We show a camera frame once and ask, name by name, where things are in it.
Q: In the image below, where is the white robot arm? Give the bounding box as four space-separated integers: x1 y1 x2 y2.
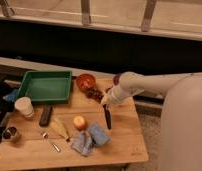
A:
101 72 202 171

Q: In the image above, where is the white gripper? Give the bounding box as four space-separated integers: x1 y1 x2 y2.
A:
100 85 129 105

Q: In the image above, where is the green plastic tray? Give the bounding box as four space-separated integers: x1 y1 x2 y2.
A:
16 71 72 104

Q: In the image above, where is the silver fork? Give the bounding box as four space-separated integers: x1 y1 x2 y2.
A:
41 132 61 153

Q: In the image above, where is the blue object behind tray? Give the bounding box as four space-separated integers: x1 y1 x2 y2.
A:
3 89 18 102

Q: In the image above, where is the orange bowl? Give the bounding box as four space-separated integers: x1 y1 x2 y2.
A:
76 74 96 91

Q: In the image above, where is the blue-grey cloth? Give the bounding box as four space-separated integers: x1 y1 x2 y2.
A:
71 131 93 157

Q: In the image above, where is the white paper cup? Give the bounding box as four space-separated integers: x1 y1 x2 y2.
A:
15 97 34 118

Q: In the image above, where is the blue brush with black handle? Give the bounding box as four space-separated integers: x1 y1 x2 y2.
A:
89 105 111 147

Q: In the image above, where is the bunch of dark grapes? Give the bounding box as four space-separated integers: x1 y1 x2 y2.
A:
86 88 103 103

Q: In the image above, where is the purple bowl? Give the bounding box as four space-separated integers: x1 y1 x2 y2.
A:
113 74 121 85

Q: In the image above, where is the black remote control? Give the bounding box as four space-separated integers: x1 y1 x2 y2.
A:
39 105 52 127

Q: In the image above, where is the small metal cup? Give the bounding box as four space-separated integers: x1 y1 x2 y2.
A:
2 127 21 143

